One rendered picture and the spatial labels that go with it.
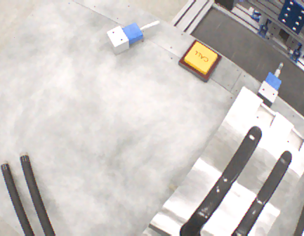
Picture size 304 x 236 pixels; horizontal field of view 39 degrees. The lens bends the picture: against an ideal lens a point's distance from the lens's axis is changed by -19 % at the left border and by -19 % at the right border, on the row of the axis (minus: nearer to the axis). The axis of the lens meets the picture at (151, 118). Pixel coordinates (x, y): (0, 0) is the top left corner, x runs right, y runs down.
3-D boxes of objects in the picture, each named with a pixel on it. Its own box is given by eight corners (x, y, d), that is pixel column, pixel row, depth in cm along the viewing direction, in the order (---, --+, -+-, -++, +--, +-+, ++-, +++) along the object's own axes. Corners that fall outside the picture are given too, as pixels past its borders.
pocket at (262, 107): (259, 104, 111) (262, 99, 107) (274, 116, 110) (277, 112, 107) (250, 119, 110) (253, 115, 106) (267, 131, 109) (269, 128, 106)
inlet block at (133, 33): (154, 19, 123) (154, 10, 117) (163, 32, 121) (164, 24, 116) (107, 40, 121) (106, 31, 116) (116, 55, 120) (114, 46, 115)
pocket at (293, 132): (289, 128, 109) (293, 124, 106) (302, 139, 109) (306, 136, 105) (281, 143, 108) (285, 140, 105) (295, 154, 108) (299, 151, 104)
